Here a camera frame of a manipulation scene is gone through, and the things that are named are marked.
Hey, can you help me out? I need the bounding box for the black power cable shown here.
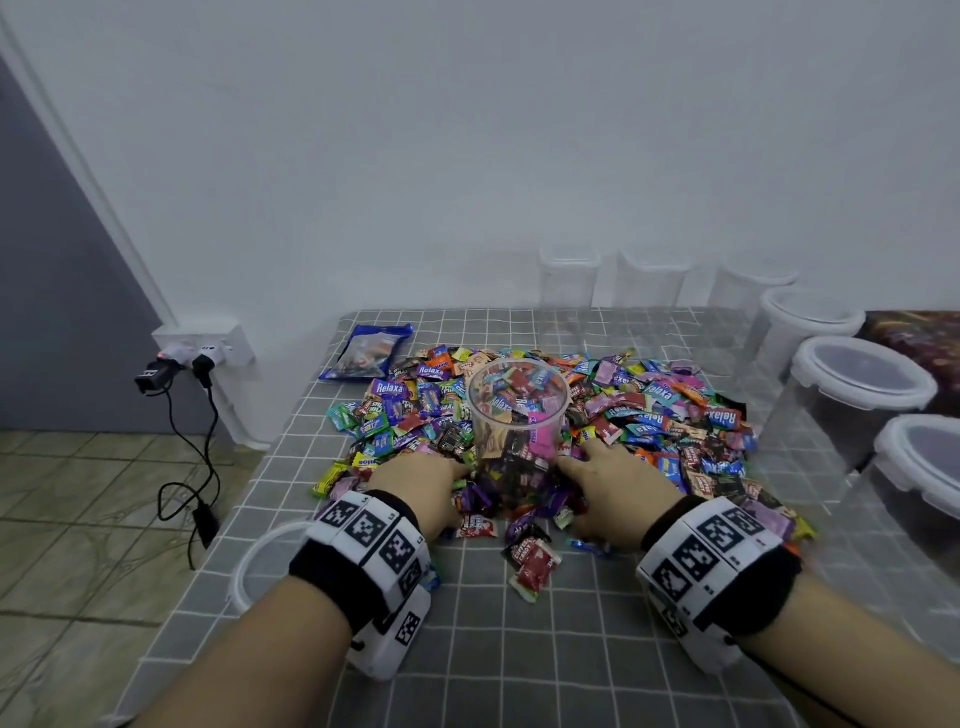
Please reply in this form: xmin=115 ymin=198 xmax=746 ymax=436
xmin=156 ymin=378 xmax=224 ymax=572

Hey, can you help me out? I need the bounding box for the tall transparent plastic jar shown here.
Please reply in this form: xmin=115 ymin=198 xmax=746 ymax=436
xmin=465 ymin=360 xmax=573 ymax=504

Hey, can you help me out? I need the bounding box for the person's right hand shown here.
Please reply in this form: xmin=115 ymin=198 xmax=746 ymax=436
xmin=555 ymin=435 xmax=689 ymax=549

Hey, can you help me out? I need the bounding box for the black marker-tagged right wristband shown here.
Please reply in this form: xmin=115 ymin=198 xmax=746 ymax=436
xmin=636 ymin=495 xmax=804 ymax=636

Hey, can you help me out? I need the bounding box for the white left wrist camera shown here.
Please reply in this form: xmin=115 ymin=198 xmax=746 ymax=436
xmin=348 ymin=585 xmax=437 ymax=681

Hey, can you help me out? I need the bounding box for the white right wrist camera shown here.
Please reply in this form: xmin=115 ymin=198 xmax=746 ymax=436
xmin=655 ymin=592 xmax=744 ymax=674

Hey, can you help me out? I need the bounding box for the black marker-tagged wristband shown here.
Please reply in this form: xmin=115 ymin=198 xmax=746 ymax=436
xmin=636 ymin=495 xmax=804 ymax=636
xmin=288 ymin=489 xmax=434 ymax=635

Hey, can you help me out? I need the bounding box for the person's left hand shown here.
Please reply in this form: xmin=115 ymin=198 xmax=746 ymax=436
xmin=360 ymin=450 xmax=470 ymax=542

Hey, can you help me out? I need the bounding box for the person's left forearm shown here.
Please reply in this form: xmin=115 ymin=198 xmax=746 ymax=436
xmin=135 ymin=577 xmax=354 ymax=728

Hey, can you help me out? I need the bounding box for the black marker-tagged left wristband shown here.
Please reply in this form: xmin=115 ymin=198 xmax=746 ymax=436
xmin=288 ymin=489 xmax=434 ymax=635

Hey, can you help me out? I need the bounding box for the small transparent plastic jar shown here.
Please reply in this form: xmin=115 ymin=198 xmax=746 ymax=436
xmin=709 ymin=265 xmax=801 ymax=350
xmin=618 ymin=255 xmax=695 ymax=312
xmin=540 ymin=252 xmax=602 ymax=312

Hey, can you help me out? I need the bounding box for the black power plug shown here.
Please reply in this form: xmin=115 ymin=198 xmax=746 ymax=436
xmin=135 ymin=354 xmax=213 ymax=396

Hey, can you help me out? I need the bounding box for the grey door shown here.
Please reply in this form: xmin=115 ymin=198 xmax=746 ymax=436
xmin=0 ymin=60 xmax=171 ymax=440

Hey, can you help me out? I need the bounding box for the pile of colourful candies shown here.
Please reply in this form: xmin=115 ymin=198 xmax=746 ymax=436
xmin=312 ymin=345 xmax=819 ymax=605

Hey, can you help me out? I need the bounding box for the white wall socket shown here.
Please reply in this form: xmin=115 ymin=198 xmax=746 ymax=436
xmin=151 ymin=324 xmax=255 ymax=371

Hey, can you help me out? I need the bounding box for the person's right forearm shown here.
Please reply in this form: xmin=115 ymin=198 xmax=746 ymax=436
xmin=757 ymin=570 xmax=960 ymax=728

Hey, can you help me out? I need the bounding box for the dark patterned cloth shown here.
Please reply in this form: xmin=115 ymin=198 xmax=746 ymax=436
xmin=858 ymin=310 xmax=960 ymax=419

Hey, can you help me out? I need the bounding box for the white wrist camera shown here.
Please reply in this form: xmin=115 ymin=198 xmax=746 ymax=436
xmin=348 ymin=585 xmax=437 ymax=681
xmin=655 ymin=592 xmax=744 ymax=674

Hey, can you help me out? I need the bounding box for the white square container lid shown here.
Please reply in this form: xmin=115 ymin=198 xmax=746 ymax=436
xmin=228 ymin=520 xmax=309 ymax=617

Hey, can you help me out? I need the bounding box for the blue snack packet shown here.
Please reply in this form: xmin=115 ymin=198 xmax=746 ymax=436
xmin=319 ymin=324 xmax=416 ymax=383

